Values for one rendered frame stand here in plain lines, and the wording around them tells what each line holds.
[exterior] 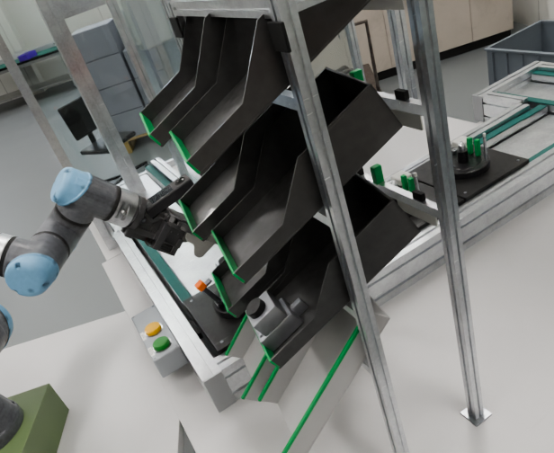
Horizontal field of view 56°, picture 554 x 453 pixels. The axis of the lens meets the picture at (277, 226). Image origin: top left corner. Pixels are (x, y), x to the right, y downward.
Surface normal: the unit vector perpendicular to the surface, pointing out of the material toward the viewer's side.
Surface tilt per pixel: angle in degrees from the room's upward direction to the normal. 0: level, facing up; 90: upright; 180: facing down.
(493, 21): 90
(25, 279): 88
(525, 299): 0
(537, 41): 90
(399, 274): 90
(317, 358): 45
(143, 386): 0
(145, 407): 0
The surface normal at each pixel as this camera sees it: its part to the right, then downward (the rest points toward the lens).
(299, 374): -0.84, -0.29
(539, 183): 0.47, 0.34
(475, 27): 0.11, 0.49
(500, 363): -0.28, -0.82
